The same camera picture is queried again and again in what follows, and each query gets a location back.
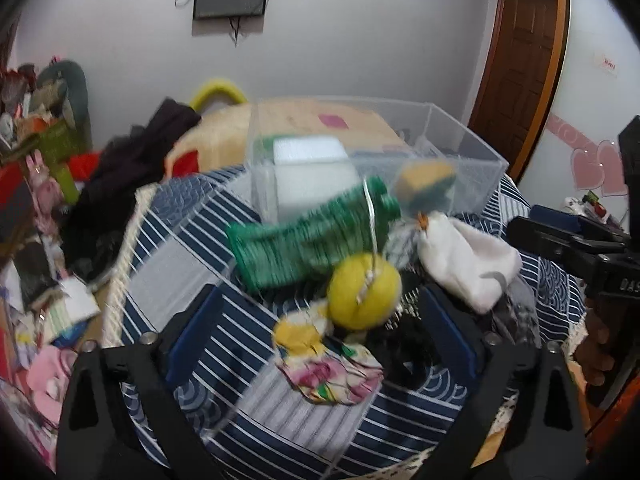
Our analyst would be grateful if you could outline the clear plastic storage bin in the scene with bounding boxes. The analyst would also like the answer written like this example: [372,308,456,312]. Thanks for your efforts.
[245,96,508,223]

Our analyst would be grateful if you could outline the white sock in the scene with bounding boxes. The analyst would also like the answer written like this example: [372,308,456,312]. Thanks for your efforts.
[418,211,522,315]

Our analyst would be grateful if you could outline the white foam block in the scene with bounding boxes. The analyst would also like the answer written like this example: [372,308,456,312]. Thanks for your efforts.
[273,136,361,222]

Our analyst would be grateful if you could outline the right hand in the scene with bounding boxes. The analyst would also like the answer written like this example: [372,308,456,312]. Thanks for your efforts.
[574,307,615,386]

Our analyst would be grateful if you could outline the white sliding wardrobe door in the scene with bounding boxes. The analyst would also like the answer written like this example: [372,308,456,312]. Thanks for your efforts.
[518,0,639,226]

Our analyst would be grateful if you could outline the beige patterned blanket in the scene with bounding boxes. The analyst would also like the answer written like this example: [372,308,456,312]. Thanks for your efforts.
[165,99,408,178]

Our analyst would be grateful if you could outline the black clothing pile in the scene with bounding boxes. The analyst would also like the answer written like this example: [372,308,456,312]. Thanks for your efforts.
[60,99,201,283]

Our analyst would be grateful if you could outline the pink slipper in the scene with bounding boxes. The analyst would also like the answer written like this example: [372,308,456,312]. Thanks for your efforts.
[27,346,77,427]

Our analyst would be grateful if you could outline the yellow foam arch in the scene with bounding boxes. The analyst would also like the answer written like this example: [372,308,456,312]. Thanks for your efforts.
[189,78,248,112]

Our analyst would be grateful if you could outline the dark green cushion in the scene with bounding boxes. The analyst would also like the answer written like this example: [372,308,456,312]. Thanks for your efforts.
[29,60,92,148]

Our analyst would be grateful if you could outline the yellow green sponge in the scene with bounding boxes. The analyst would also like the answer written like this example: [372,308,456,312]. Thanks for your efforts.
[393,159,457,216]

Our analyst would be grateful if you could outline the blue white patterned cloth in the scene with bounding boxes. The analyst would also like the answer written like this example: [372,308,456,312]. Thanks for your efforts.
[102,164,586,480]

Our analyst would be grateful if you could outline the floral fabric scrunchie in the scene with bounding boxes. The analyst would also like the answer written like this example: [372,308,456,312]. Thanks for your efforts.
[272,300,384,405]

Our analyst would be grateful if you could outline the green knitted cloth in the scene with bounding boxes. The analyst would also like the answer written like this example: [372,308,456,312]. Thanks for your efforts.
[226,177,401,292]

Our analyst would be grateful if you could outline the red box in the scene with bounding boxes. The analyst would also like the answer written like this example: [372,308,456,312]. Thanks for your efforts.
[0,162,25,208]

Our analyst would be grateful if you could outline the green cardboard box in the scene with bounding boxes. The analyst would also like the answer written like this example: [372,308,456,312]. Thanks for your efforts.
[1,118,89,204]

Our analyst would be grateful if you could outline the pink rabbit doll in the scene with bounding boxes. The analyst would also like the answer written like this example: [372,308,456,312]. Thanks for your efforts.
[25,150,64,237]

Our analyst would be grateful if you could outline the grey patterned sock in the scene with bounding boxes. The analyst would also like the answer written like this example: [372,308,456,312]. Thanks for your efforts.
[382,214,428,270]

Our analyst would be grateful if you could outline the brown wooden door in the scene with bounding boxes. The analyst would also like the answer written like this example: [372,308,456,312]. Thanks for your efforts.
[469,0,570,181]

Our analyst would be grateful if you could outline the yellow plush ball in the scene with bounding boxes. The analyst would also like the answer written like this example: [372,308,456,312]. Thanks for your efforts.
[326,252,402,332]

